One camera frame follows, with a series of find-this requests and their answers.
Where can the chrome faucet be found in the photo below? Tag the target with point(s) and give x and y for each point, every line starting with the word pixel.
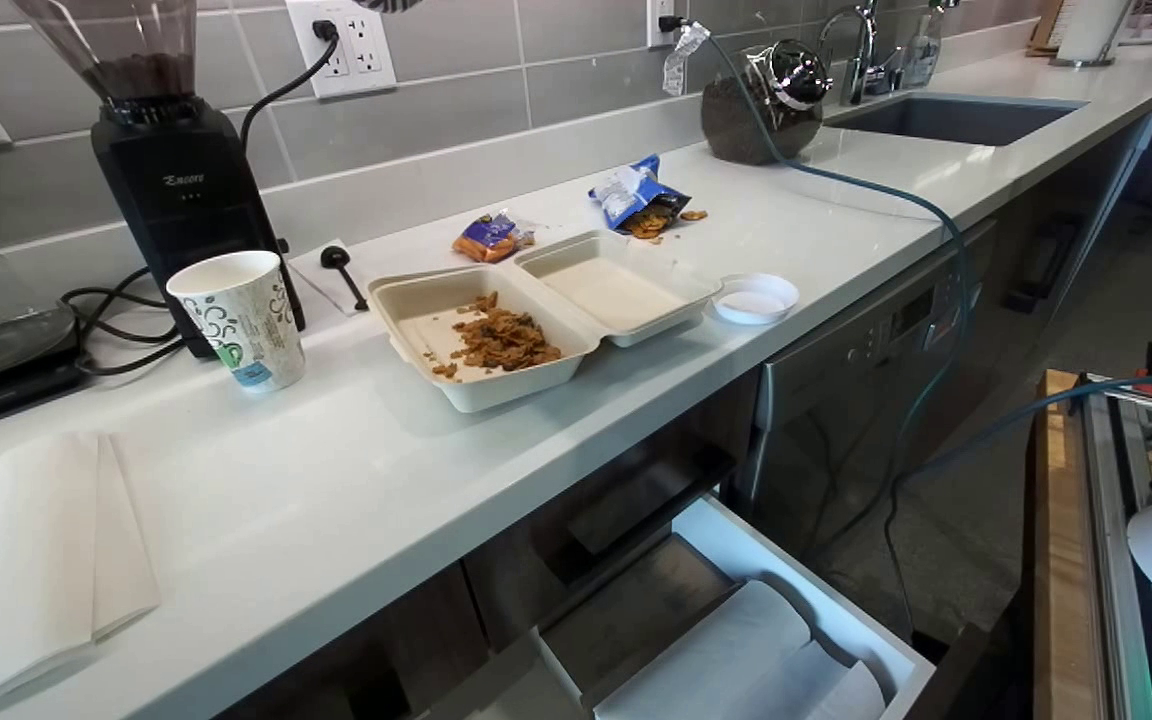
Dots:
pixel 878 44

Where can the stainless dishwasher front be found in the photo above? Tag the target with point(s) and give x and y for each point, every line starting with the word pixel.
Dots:
pixel 859 362

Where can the small white wall outlet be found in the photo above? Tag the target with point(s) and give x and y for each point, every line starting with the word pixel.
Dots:
pixel 666 23

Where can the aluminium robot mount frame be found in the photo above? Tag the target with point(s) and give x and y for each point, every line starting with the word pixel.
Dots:
pixel 1119 561

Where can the white paper roll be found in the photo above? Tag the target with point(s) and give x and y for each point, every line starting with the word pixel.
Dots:
pixel 710 652
pixel 848 695

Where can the small orange blue snack packet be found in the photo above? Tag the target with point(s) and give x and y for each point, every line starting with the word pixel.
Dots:
pixel 493 236

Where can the round white plastic lid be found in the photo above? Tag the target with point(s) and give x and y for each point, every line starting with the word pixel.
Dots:
pixel 757 303

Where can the black digital scale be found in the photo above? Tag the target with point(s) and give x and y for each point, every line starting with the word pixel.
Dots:
pixel 2 365

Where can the orange chips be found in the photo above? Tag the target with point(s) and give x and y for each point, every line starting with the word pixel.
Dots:
pixel 660 222

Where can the folded white towel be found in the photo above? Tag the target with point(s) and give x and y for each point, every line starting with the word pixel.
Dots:
pixel 38 561

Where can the white printed paper cup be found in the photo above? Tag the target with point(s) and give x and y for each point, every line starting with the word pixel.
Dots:
pixel 246 327

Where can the open white drawer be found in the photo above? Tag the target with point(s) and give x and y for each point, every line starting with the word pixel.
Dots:
pixel 868 626

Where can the white kitchen towel roll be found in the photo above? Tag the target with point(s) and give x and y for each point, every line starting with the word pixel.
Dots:
pixel 1088 30

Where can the white double wall outlet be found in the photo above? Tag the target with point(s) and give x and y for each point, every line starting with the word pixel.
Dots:
pixel 357 48

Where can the black coffee grinder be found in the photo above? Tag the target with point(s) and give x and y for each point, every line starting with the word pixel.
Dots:
pixel 181 184

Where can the blue chip bag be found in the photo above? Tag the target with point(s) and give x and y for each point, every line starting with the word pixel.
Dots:
pixel 631 184

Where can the brown cereal flakes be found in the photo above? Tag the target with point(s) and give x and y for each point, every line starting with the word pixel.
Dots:
pixel 500 343

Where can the kitchen sink basin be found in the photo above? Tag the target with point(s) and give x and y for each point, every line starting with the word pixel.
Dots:
pixel 963 120

